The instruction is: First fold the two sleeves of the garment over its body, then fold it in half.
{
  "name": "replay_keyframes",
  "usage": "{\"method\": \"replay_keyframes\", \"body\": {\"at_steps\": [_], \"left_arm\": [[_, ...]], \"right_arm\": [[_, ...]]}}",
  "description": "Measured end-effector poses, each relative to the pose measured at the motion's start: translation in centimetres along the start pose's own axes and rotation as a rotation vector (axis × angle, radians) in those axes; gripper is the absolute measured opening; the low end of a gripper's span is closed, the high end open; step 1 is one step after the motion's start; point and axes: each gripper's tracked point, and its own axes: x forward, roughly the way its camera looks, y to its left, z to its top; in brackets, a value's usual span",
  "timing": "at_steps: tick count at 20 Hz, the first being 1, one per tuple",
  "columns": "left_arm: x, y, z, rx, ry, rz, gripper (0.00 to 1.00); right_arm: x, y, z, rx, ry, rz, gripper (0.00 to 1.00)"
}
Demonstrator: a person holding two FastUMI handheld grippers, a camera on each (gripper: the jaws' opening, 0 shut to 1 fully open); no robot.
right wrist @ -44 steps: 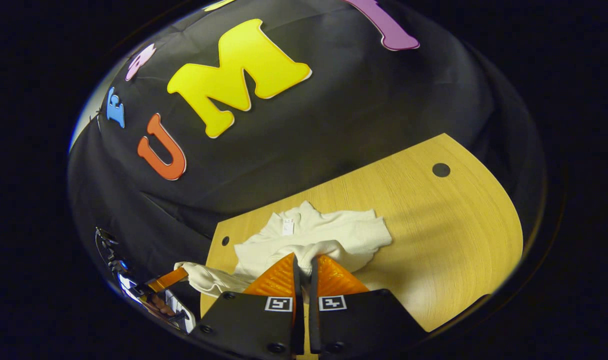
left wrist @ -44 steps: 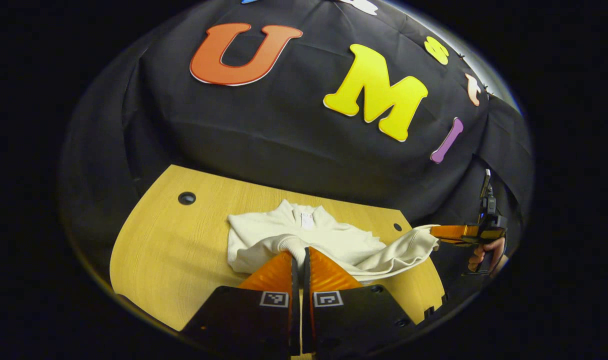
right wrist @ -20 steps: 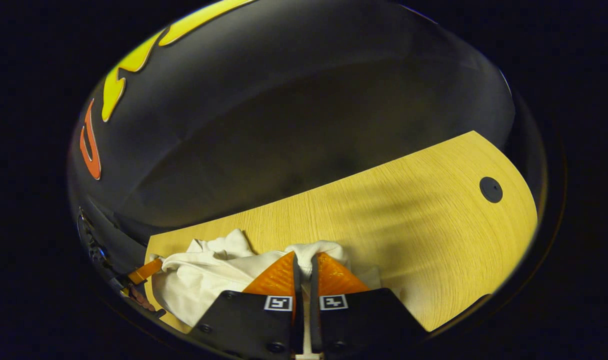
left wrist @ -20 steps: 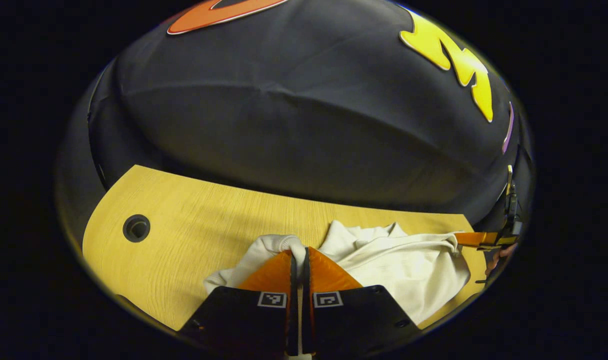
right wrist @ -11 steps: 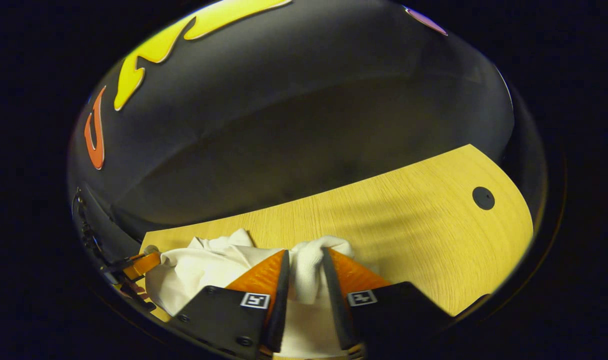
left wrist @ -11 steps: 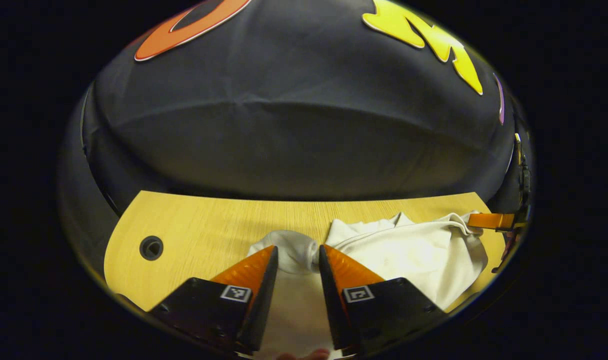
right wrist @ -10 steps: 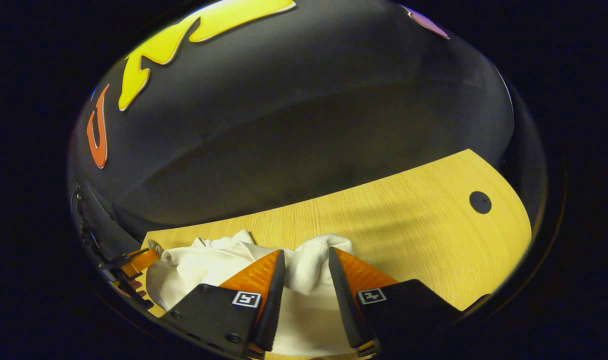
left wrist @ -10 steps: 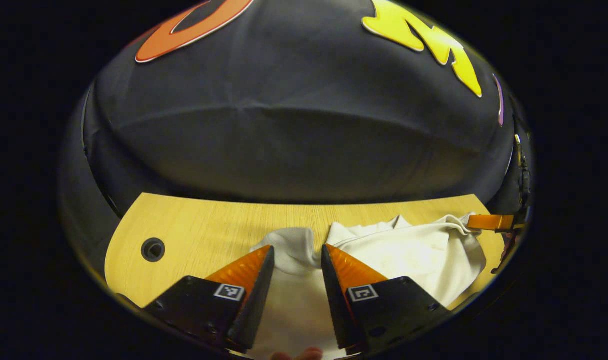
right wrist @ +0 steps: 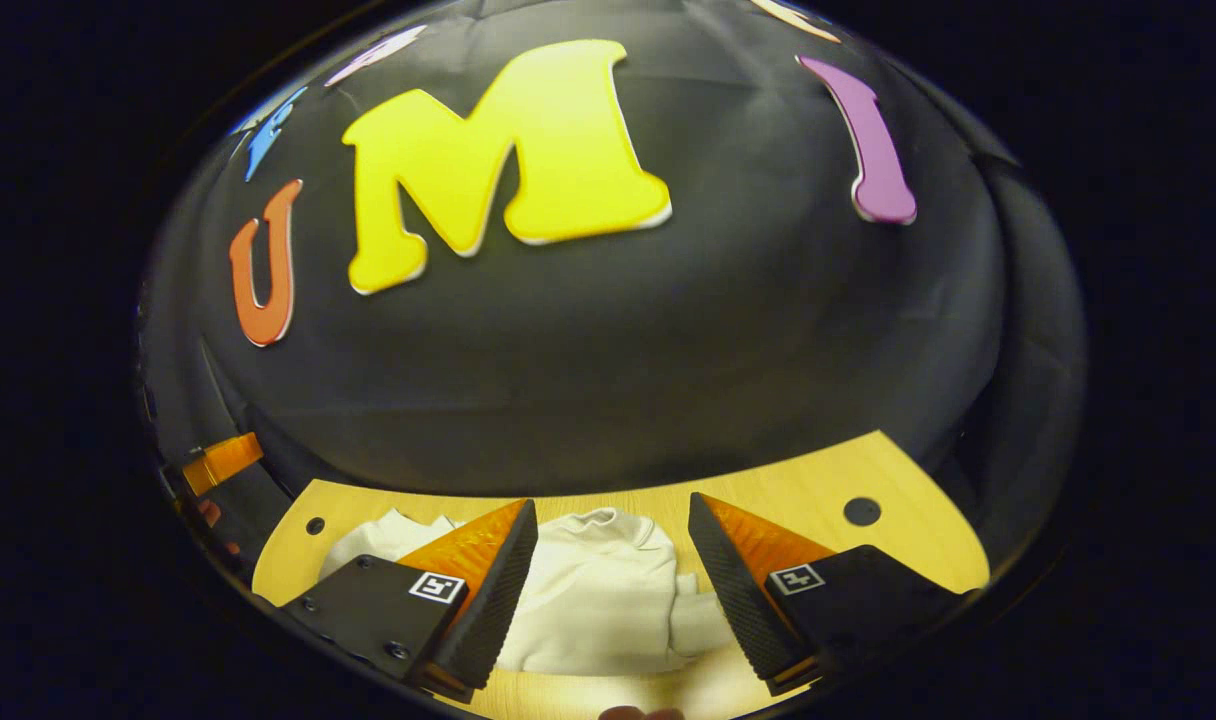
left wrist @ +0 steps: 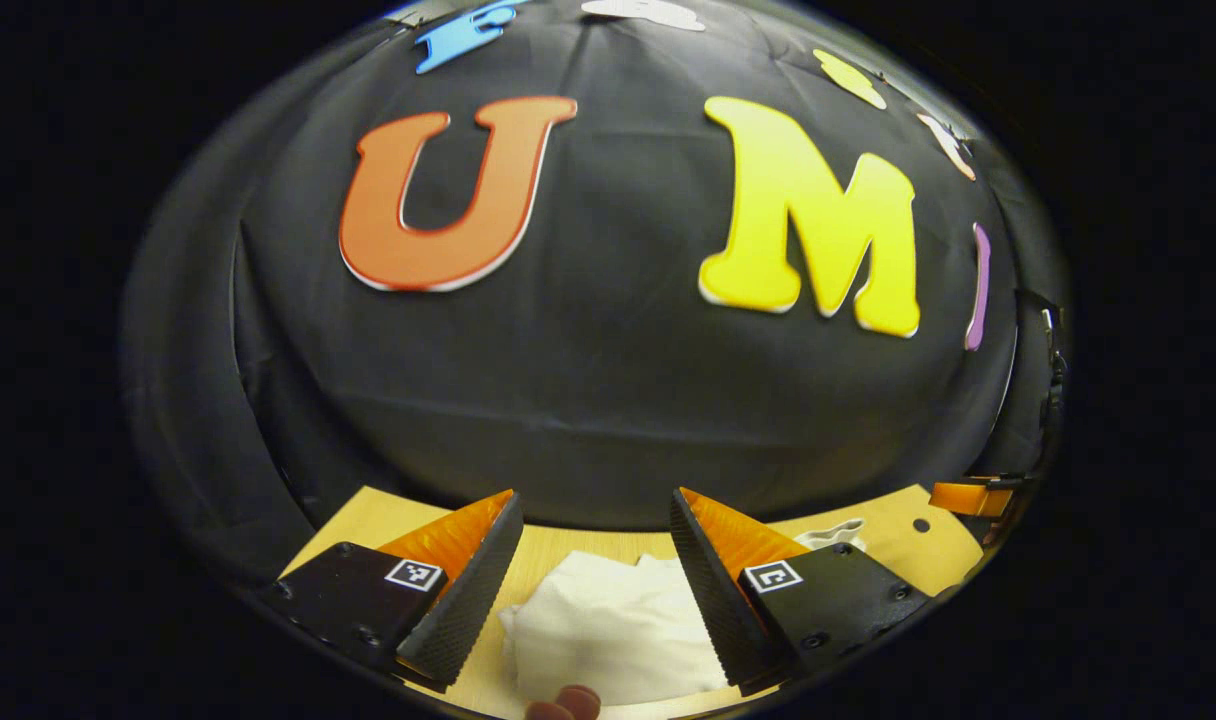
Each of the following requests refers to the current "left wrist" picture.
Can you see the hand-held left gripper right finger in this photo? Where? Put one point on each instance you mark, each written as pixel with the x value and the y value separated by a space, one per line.
pixel 713 600

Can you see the cream sweatshirt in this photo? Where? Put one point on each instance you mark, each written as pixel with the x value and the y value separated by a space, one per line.
pixel 608 630

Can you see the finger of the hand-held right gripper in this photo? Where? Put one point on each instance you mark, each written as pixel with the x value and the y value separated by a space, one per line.
pixel 968 498

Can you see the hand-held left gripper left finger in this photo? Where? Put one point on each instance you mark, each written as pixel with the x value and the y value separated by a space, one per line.
pixel 473 600

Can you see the black backdrop cloth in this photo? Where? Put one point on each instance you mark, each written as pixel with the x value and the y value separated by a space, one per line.
pixel 588 400

